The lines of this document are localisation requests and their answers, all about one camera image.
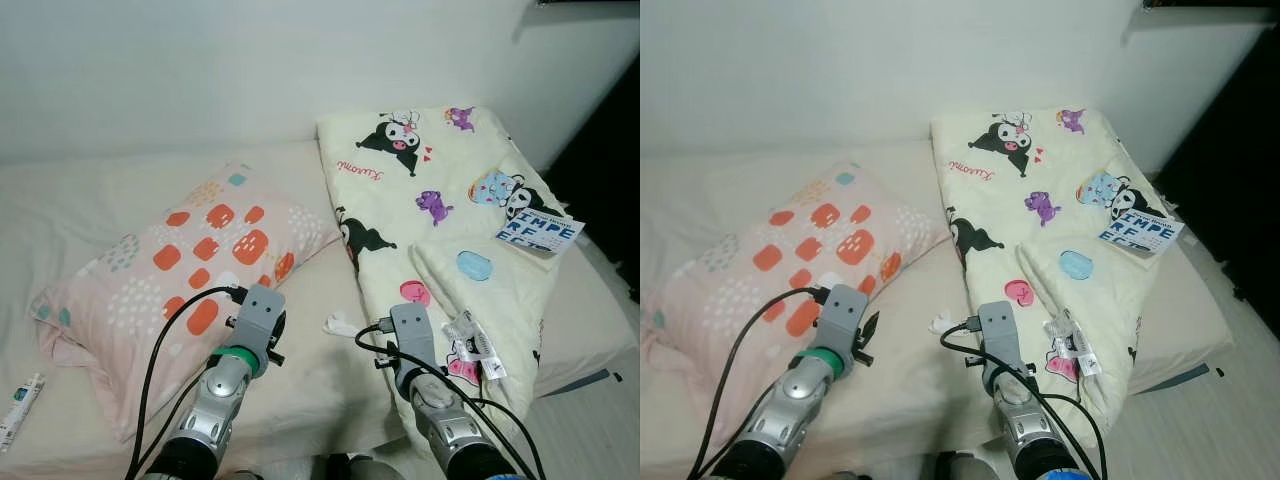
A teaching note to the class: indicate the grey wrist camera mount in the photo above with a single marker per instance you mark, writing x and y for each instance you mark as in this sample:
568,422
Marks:
842,315
410,335
998,330
262,315

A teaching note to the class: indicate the cream cartoon print quilt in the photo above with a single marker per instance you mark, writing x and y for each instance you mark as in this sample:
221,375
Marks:
400,200
1010,200

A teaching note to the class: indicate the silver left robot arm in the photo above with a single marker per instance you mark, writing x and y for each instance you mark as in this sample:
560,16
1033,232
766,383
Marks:
790,410
215,410

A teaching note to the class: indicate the pink pillow with orange squares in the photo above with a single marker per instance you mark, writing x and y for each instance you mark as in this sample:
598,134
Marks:
740,290
130,290

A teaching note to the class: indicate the robot left leg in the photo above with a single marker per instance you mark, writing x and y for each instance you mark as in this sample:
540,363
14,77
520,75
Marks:
336,468

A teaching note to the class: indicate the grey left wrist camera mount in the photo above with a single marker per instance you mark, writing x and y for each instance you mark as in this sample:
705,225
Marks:
842,315
262,315

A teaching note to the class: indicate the crinkled clear plastic wrapper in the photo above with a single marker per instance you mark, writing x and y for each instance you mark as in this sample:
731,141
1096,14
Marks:
475,345
1070,340

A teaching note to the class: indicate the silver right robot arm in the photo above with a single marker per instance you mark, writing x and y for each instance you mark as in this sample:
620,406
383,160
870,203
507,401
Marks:
450,430
1030,430

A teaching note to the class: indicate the white toothpaste tube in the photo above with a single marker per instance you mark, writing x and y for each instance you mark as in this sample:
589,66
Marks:
20,410

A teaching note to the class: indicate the mattress with white sheet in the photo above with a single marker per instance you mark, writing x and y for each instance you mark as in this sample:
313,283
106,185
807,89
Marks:
320,400
900,400

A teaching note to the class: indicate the robot right leg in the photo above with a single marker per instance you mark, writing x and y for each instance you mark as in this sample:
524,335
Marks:
375,470
962,468

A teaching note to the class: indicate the robot leg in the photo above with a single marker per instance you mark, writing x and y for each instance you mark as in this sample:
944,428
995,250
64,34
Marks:
962,468
336,468
375,470

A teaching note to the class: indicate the black cabinet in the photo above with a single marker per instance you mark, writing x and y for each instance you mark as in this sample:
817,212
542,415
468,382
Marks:
610,180
1240,150

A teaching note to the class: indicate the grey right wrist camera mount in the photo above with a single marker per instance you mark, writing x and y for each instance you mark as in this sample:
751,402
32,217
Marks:
410,335
998,330

